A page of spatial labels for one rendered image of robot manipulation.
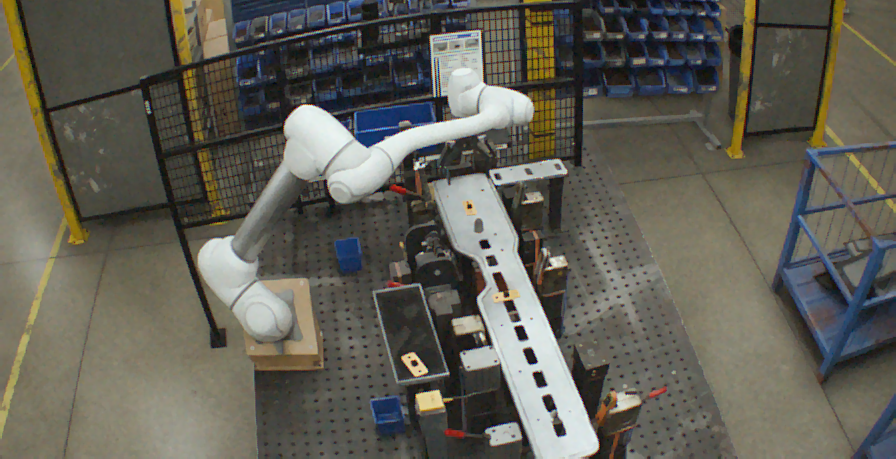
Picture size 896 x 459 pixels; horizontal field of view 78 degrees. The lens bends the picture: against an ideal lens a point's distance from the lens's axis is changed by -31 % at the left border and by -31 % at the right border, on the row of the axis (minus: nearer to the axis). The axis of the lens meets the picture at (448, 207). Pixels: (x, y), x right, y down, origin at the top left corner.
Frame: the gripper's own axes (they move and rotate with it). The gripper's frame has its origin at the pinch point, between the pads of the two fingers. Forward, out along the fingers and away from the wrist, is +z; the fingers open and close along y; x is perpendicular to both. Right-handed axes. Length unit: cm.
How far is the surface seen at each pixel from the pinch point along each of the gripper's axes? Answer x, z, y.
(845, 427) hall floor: -107, 113, 171
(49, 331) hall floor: 79, 113, -252
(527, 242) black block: -21.7, 14.9, 14.5
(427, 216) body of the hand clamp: -2.9, 11.2, -15.3
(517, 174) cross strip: 14.6, 13.0, 22.0
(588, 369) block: -88, 11, 14
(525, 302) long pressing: -51, 13, 5
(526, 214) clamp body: -8.3, 13.8, 18.3
